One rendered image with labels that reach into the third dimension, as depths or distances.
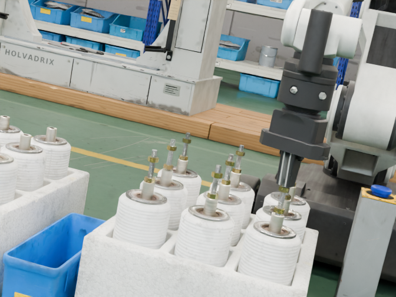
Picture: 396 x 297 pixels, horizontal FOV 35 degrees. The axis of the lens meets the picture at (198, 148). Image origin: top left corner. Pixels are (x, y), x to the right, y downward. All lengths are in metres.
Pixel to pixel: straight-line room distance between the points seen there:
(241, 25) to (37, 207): 8.52
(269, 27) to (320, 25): 8.63
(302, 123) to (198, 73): 2.30
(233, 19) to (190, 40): 6.42
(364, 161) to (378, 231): 0.54
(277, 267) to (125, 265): 0.26
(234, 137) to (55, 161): 1.82
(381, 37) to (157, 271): 0.87
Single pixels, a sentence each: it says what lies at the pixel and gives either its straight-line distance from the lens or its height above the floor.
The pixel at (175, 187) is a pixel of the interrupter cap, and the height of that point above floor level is 0.25.
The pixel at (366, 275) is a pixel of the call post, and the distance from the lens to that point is 1.30.
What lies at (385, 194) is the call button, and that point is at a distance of 1.27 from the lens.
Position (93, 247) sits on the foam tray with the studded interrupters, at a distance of 1.13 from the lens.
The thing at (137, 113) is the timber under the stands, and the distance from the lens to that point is 3.29.
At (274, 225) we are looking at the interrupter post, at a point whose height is 0.26.
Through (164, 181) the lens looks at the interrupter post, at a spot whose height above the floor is 0.26.
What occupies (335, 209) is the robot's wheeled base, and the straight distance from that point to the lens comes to 1.62.
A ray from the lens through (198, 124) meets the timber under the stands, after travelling 3.19.
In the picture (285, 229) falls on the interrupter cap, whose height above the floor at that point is 0.25.
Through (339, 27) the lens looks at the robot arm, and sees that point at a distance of 1.03.
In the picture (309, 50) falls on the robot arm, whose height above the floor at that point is 0.56.
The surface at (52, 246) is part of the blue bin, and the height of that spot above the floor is 0.07.
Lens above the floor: 0.58
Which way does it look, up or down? 11 degrees down
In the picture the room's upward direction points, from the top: 11 degrees clockwise
